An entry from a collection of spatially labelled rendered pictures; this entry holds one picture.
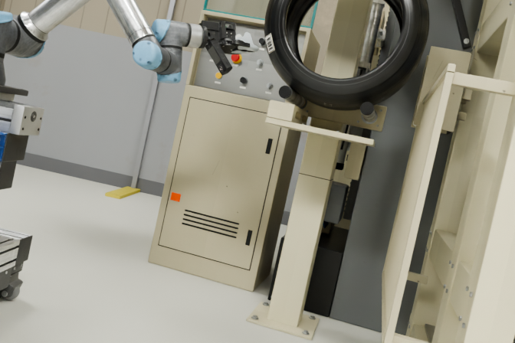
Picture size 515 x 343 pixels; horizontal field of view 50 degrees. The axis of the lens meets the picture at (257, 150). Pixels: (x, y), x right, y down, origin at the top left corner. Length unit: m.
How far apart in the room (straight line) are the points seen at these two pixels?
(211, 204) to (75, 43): 2.90
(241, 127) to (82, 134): 2.72
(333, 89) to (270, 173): 0.85
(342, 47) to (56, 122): 3.46
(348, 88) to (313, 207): 0.59
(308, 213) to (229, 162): 0.57
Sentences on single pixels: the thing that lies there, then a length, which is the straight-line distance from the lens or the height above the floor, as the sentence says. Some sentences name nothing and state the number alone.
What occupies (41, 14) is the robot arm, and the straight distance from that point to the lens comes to 1.98.
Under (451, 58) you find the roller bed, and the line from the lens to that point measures 2.19.
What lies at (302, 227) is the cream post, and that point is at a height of 0.41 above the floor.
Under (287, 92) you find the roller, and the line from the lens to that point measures 1.88.
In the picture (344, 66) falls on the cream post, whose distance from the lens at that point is 2.24.
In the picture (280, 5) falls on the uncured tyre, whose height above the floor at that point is 1.18.
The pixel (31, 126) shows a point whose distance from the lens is 1.88.
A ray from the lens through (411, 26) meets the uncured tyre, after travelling 1.88.
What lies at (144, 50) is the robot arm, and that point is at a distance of 1.60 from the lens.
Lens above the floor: 0.75
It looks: 2 degrees down
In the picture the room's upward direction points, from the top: 12 degrees clockwise
